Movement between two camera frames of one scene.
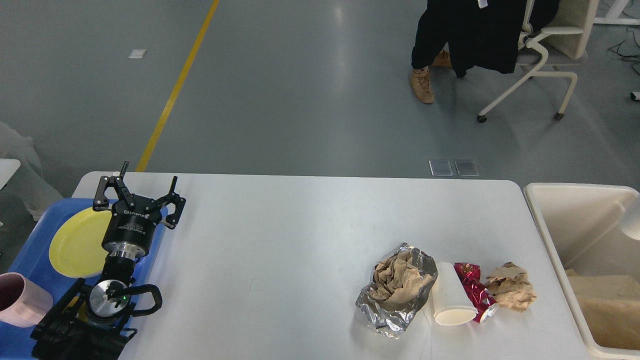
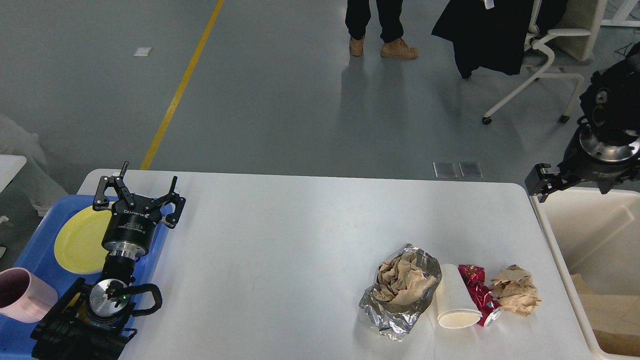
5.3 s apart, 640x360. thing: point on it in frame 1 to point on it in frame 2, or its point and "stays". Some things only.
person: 442,23 to 358,14
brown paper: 396,283 stays
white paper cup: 452,304 stays
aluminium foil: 400,281 stays
